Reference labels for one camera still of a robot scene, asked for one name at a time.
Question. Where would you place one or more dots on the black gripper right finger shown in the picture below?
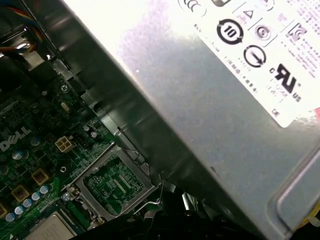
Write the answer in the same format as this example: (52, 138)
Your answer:
(200, 220)

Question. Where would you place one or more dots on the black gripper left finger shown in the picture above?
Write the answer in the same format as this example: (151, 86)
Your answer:
(130, 230)

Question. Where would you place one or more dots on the silver CPU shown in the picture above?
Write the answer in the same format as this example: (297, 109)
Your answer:
(50, 230)

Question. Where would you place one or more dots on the metal locking lever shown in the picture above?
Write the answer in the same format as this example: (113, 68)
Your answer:
(150, 205)

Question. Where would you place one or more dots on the metal socket cover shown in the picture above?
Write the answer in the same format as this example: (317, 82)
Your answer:
(102, 161)

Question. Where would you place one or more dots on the white four pin connector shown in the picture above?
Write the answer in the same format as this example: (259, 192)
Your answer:
(64, 145)

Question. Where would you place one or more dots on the grey power supply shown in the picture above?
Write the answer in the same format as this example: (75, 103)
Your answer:
(200, 112)

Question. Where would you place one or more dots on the green motherboard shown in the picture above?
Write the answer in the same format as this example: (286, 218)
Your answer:
(37, 162)

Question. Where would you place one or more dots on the black PC case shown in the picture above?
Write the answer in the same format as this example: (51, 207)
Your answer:
(37, 60)

